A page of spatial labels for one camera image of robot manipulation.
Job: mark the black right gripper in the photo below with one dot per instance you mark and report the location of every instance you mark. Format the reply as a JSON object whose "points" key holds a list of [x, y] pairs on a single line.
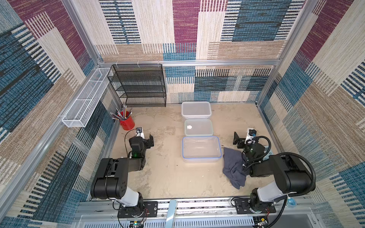
{"points": [[239, 141]]}

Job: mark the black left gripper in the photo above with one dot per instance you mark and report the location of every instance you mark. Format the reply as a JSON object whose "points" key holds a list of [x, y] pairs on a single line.
{"points": [[148, 142]]}

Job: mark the grey cleaning cloth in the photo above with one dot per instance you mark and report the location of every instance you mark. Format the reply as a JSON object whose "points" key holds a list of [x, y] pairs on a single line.
{"points": [[232, 169]]}

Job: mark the blue-rimmed clear lunch box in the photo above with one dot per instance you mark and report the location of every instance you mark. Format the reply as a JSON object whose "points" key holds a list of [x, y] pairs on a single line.
{"points": [[201, 149]]}

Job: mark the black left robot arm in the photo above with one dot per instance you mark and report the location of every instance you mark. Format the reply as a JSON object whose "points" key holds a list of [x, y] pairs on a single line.
{"points": [[110, 181]]}

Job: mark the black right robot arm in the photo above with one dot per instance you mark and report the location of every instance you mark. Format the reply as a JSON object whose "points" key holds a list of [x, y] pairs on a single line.
{"points": [[293, 174]]}

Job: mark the green-rimmed lunch box lid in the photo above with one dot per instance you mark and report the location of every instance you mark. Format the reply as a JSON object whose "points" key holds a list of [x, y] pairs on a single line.
{"points": [[198, 127]]}

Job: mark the clear far lunch box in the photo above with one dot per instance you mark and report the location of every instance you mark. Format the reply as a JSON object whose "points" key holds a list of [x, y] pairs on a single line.
{"points": [[196, 110]]}

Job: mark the red pencil cup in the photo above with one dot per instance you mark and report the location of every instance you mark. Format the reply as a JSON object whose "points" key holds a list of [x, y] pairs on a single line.
{"points": [[128, 124]]}

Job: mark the light blue calculator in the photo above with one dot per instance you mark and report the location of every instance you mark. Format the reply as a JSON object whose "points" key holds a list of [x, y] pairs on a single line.
{"points": [[269, 153]]}

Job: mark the pens in red cup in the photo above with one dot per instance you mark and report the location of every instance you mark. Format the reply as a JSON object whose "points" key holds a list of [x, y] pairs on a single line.
{"points": [[122, 115]]}

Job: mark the black mesh shelf rack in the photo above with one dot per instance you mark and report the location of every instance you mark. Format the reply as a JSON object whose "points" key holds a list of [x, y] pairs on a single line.
{"points": [[139, 85]]}

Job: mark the blue tape roll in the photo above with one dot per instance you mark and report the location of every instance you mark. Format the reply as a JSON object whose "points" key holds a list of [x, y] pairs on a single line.
{"points": [[291, 202]]}

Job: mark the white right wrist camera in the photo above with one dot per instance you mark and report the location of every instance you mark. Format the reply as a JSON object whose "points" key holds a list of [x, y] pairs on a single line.
{"points": [[251, 134]]}

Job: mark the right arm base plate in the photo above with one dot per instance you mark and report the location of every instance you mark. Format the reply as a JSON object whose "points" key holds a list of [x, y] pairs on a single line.
{"points": [[248, 206]]}

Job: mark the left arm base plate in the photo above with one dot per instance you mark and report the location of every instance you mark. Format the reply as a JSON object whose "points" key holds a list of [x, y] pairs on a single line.
{"points": [[146, 209]]}

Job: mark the white wire wall basket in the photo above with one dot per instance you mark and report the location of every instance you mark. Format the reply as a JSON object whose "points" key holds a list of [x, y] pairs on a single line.
{"points": [[85, 104]]}

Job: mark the aluminium front rail frame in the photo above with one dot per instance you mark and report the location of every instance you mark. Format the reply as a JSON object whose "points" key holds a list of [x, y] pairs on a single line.
{"points": [[216, 212]]}

